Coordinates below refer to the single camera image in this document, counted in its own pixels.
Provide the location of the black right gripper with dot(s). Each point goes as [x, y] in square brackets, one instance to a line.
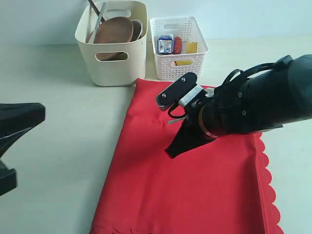
[221, 111]

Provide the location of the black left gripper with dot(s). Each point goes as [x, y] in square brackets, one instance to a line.
[15, 121]

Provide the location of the red tablecloth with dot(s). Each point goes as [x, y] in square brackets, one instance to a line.
[220, 188]

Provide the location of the yellow cake wedge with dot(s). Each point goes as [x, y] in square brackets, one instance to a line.
[190, 48]

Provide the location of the red sausage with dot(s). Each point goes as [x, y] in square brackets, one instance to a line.
[178, 46]

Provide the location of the small milk carton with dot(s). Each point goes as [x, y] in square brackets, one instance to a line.
[165, 44]

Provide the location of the silver table knife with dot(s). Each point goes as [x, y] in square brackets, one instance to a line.
[97, 24]

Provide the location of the white ceramic bowl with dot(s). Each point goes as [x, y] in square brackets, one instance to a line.
[138, 29]

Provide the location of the round wooden plate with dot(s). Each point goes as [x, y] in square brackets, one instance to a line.
[114, 30]

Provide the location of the dark wooden chopstick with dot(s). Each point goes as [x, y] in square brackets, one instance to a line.
[96, 9]

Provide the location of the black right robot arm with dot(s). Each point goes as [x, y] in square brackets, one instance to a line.
[258, 99]

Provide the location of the white perforated plastic basket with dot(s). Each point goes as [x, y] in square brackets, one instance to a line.
[185, 27]

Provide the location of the cream plastic storage bin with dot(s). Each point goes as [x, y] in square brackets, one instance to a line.
[114, 72]

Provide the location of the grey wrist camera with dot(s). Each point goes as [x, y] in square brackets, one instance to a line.
[182, 92]

